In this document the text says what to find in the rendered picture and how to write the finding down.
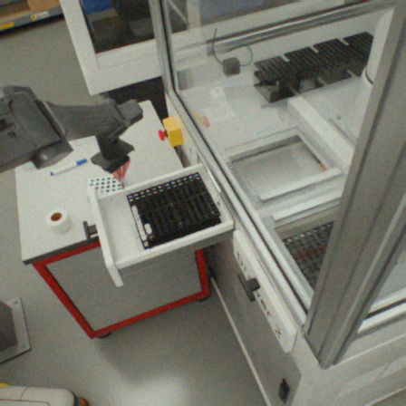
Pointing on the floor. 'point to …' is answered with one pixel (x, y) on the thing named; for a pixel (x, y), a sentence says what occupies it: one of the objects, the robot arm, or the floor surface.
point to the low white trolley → (33, 251)
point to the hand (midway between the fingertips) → (120, 177)
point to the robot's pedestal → (13, 330)
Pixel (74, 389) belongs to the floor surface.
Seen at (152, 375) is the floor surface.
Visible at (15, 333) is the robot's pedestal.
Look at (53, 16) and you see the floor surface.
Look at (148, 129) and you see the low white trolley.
